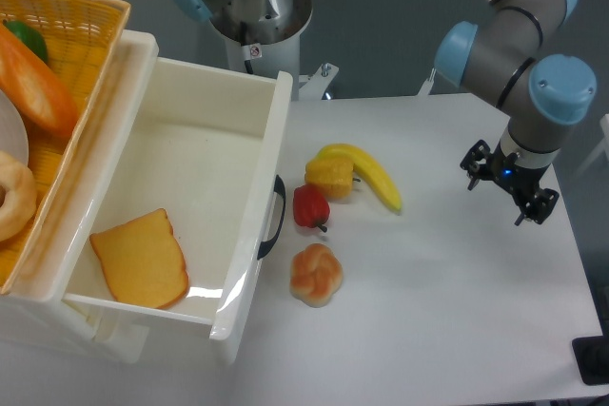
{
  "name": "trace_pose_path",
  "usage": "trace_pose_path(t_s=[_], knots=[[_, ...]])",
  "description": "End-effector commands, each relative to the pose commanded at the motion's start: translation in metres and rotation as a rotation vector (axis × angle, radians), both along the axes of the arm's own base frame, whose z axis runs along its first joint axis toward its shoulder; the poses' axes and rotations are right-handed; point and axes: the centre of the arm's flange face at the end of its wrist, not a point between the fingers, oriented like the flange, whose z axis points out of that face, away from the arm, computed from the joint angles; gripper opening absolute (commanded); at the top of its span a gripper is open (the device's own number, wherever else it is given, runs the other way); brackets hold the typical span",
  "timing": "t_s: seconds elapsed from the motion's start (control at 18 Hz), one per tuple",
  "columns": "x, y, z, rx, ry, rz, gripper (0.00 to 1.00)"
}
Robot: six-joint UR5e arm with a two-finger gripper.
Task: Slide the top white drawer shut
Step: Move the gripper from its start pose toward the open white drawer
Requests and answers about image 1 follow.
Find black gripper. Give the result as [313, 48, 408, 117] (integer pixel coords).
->
[460, 140, 560, 226]

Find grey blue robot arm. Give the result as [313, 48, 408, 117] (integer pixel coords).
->
[173, 0, 597, 223]

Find white drawer cabinet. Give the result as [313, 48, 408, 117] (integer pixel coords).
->
[1, 30, 159, 363]

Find yellow banana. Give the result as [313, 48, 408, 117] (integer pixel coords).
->
[315, 143, 403, 214]

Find yellow bell pepper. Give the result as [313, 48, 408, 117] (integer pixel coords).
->
[304, 157, 359, 200]

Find black device at edge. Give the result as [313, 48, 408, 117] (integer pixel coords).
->
[572, 336, 608, 386]

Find red bell pepper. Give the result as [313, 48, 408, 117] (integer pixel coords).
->
[293, 184, 330, 233]

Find knotted bread roll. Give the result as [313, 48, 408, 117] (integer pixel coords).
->
[289, 243, 344, 307]

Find toast bread slice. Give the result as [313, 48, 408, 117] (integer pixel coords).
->
[89, 208, 189, 309]

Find yellow woven basket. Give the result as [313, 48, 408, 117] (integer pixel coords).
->
[1, 0, 130, 295]

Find orange baguette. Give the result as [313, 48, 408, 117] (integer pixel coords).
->
[1, 25, 79, 138]

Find beige bagel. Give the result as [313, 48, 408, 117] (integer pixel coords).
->
[1, 151, 37, 241]

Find white plate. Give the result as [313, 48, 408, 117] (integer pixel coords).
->
[0, 92, 29, 165]

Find green pepper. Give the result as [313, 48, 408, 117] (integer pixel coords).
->
[3, 20, 49, 64]

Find white chair frame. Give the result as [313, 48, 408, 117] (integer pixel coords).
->
[571, 114, 609, 182]

